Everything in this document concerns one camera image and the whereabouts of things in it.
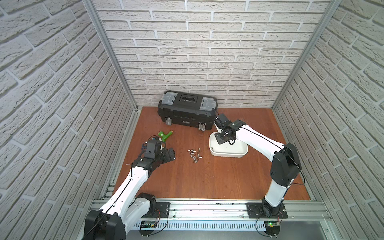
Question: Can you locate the white plastic storage box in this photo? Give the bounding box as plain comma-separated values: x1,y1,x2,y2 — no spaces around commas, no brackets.
209,132,248,158

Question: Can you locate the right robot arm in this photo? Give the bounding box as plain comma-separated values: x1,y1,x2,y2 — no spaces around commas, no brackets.
214,114,302,217

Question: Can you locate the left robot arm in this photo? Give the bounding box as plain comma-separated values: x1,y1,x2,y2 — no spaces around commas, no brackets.
83,137,176,240

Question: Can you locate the black plastic toolbox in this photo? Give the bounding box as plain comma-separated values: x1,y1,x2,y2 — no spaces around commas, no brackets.
158,91,218,131

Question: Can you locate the left controller board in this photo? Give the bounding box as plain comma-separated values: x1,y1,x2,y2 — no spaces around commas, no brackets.
139,221,158,237

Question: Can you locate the controller board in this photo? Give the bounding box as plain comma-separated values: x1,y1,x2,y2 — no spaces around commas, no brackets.
139,221,158,237
264,222,281,238

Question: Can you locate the right controller board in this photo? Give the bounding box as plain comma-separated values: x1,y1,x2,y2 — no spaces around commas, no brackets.
264,222,281,238

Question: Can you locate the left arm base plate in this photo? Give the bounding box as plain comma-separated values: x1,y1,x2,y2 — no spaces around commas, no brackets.
142,201,170,218

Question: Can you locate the aluminium front rail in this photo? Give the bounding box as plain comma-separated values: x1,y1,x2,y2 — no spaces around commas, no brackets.
132,198,332,233

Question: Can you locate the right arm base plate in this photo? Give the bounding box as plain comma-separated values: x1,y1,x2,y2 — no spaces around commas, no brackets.
246,202,288,219

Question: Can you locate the right aluminium corner post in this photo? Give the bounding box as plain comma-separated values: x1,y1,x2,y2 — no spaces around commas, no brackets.
271,0,342,111

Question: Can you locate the aluminium corner post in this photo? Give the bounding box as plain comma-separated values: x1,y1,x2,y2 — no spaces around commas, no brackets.
83,0,139,111
271,0,342,111

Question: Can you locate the left aluminium corner post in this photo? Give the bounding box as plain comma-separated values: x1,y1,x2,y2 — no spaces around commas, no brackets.
83,0,139,111

